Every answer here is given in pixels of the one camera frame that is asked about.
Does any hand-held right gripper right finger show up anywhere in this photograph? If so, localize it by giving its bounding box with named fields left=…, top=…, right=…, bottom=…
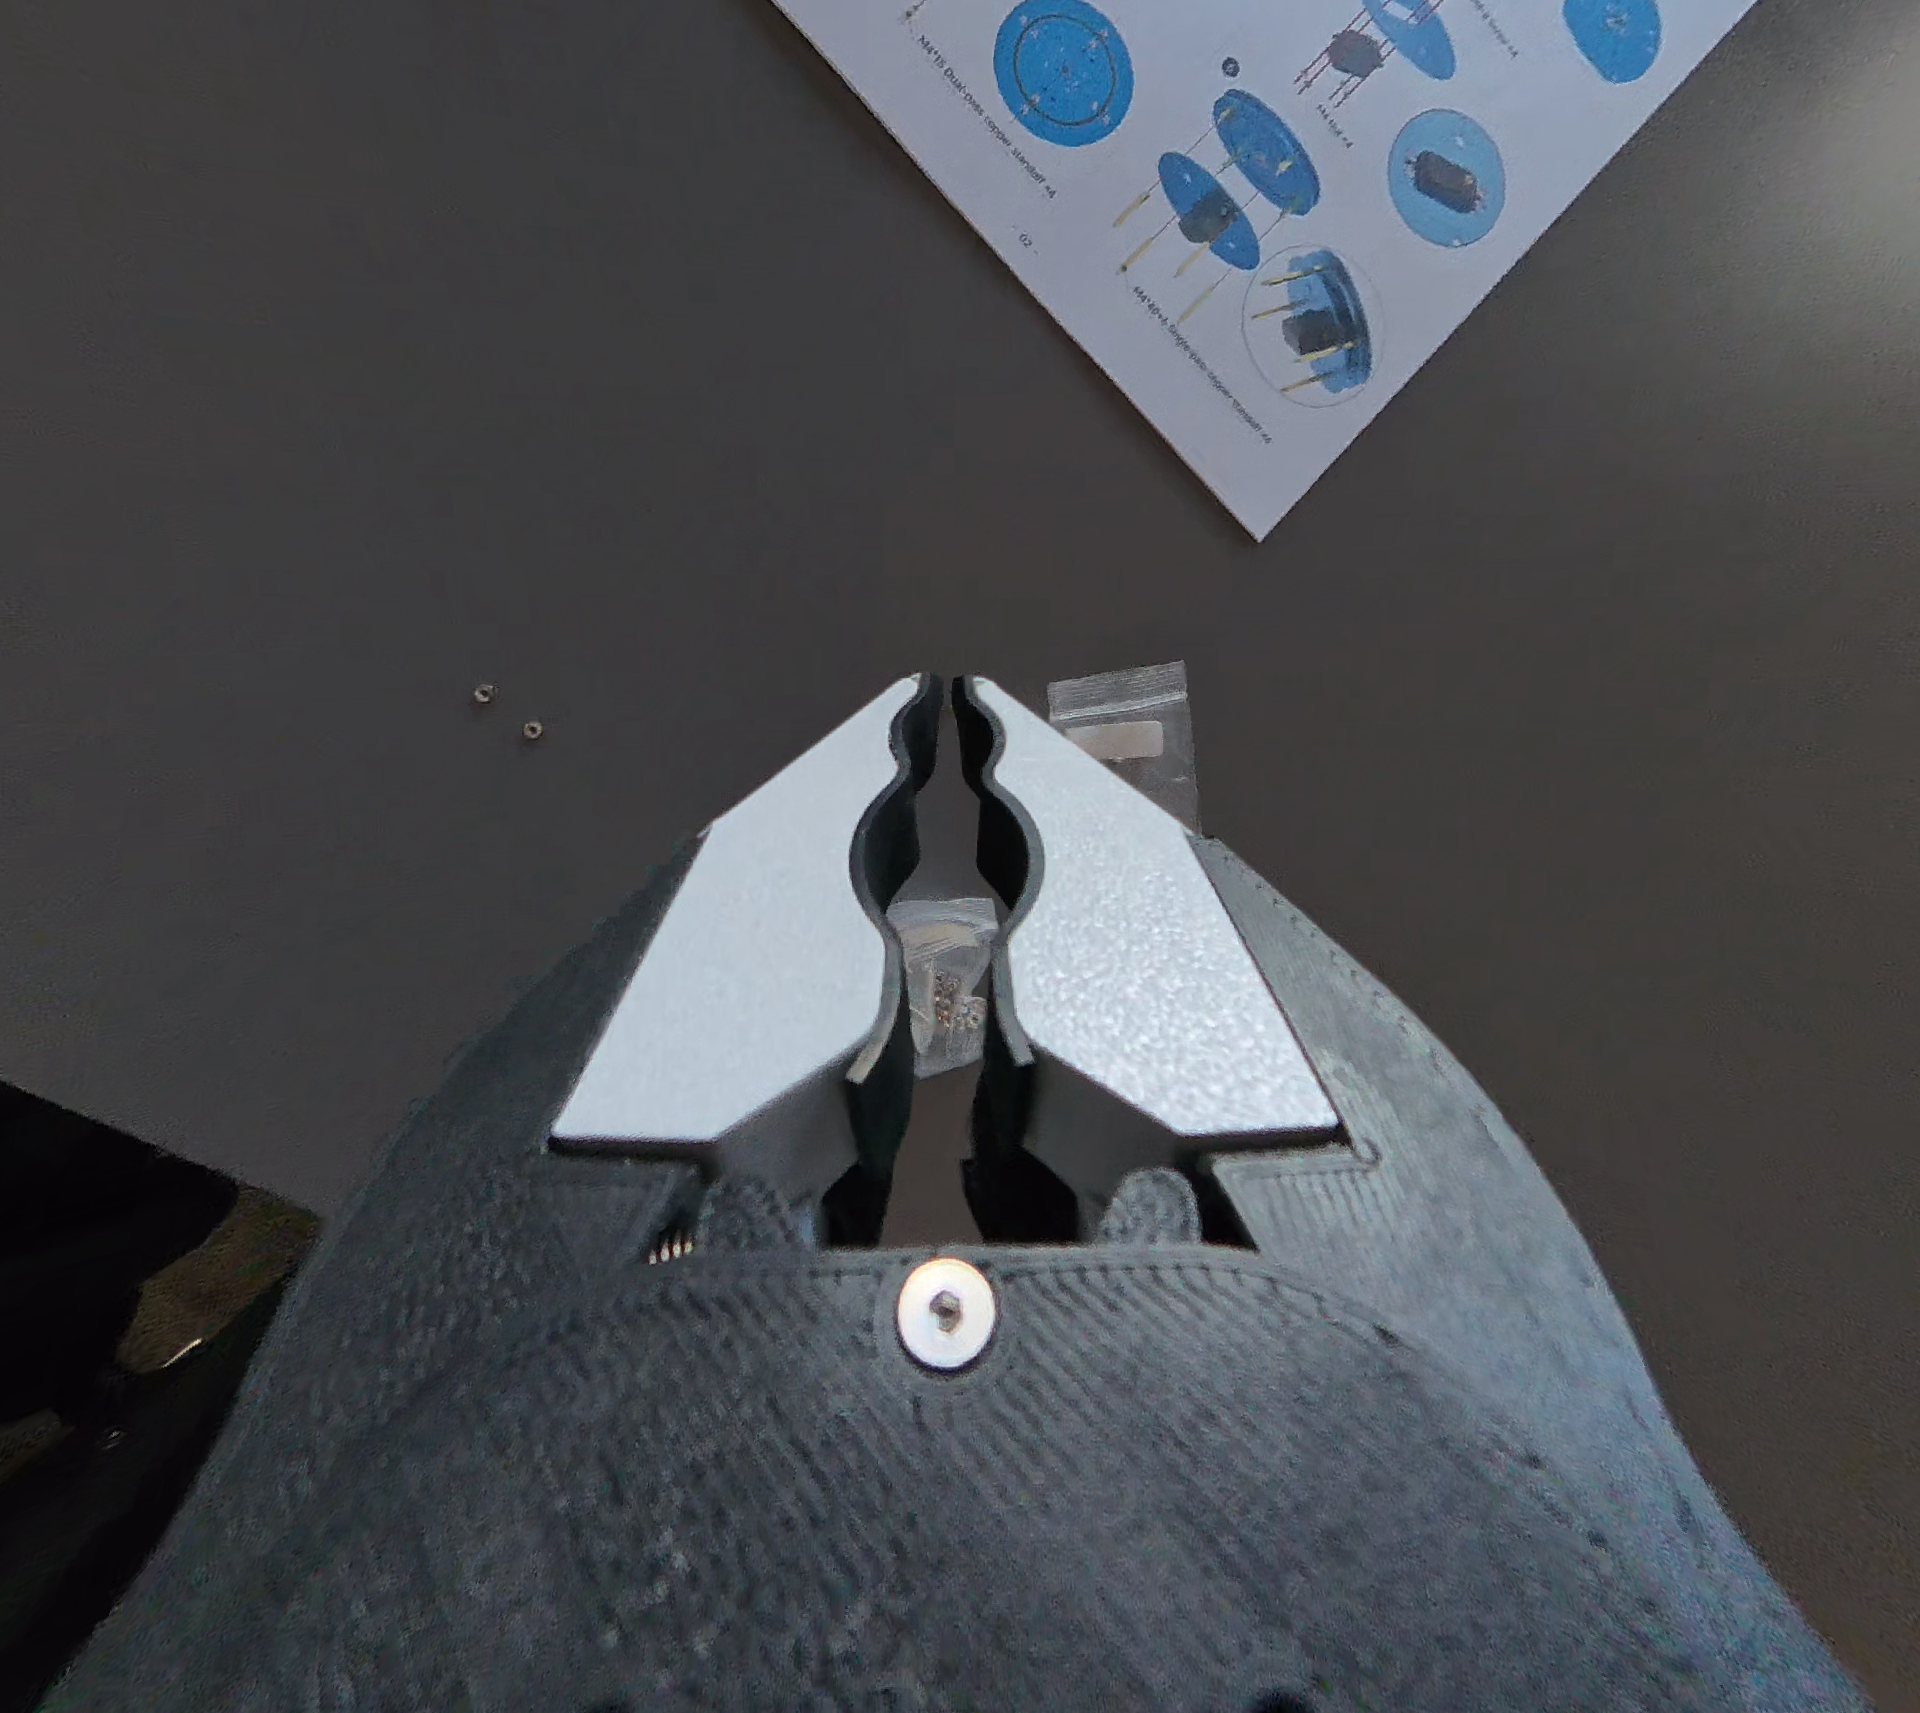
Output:
left=952, top=674, right=1340, bottom=1167

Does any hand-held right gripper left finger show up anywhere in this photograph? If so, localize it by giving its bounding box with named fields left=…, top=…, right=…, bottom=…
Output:
left=551, top=674, right=943, bottom=1167

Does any small clear plastic bag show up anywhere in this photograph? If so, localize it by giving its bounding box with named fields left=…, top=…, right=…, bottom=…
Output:
left=1043, top=660, right=1205, bottom=833
left=884, top=894, right=1002, bottom=1080

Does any printed instruction sheet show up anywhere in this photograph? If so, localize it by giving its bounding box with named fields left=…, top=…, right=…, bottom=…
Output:
left=617, top=0, right=1828, bottom=543

